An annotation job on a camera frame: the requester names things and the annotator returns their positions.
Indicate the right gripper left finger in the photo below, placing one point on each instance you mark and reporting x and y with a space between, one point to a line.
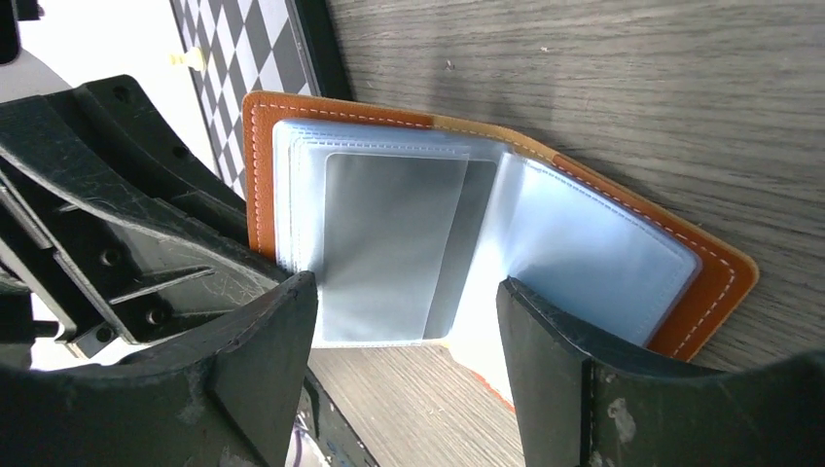
228 390

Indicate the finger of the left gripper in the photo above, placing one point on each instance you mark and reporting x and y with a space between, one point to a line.
114 224

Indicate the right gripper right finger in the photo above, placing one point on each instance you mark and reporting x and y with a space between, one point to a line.
552 359

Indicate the brown leather card holder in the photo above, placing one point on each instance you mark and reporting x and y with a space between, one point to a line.
586 244

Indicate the grey card in holder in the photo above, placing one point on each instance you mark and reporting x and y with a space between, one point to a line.
398 239

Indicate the small chess piece on board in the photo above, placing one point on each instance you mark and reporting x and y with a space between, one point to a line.
192 58

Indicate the black white chessboard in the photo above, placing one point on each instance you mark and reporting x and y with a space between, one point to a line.
248 45

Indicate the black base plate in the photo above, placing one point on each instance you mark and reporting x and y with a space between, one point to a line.
324 423

